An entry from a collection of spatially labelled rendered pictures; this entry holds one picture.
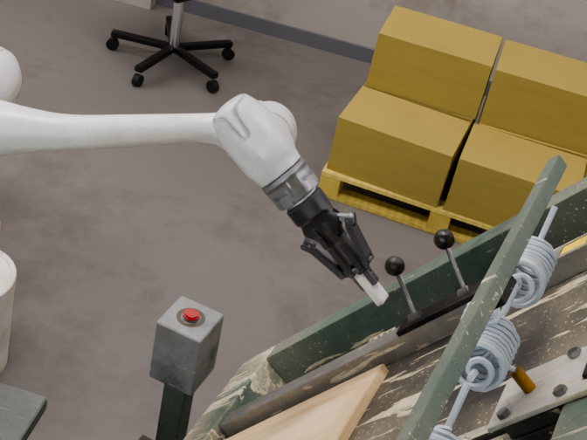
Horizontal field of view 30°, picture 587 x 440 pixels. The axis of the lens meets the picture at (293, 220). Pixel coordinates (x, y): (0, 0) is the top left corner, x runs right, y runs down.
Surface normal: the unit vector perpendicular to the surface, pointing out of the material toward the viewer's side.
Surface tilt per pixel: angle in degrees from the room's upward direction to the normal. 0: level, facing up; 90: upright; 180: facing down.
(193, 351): 90
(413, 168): 90
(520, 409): 54
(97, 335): 0
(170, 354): 90
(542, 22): 90
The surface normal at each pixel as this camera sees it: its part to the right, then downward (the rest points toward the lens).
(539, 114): -0.28, 0.52
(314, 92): 0.18, -0.80
